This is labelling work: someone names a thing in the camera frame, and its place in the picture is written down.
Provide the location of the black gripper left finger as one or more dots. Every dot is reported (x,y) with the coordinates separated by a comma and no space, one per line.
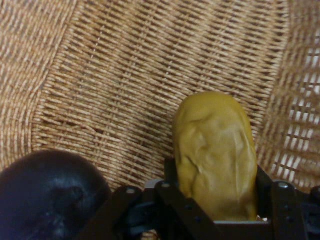
(175,207)

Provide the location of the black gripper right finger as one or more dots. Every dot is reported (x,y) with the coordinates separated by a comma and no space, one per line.
(282,207)

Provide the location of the yellow-brown potato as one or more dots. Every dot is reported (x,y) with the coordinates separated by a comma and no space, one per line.
(217,155)

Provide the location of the dark purple onion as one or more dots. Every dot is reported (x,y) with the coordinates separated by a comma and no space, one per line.
(47,197)

